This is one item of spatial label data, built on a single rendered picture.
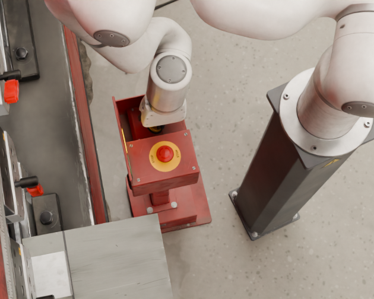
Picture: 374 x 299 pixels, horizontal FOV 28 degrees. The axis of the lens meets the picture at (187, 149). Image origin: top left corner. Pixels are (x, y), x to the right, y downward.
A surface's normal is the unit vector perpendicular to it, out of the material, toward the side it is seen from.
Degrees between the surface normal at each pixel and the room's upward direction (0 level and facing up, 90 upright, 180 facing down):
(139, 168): 0
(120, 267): 0
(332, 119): 90
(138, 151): 0
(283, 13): 36
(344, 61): 48
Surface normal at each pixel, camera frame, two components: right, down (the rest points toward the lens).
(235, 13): -0.04, 0.58
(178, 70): 0.13, -0.27
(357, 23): -0.58, -0.33
